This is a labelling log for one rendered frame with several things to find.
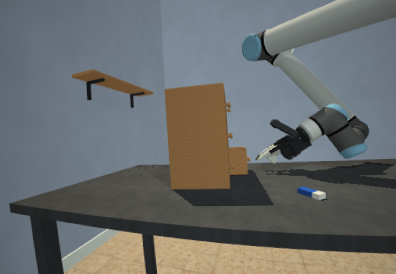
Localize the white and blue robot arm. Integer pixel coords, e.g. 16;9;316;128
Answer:
242;0;396;159

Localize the brown wooden chest of drawers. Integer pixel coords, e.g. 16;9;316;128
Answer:
165;83;230;189

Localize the blue and white eraser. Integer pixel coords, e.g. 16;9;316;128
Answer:
297;187;326;200

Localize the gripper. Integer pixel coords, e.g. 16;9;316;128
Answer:
256;127;312;163

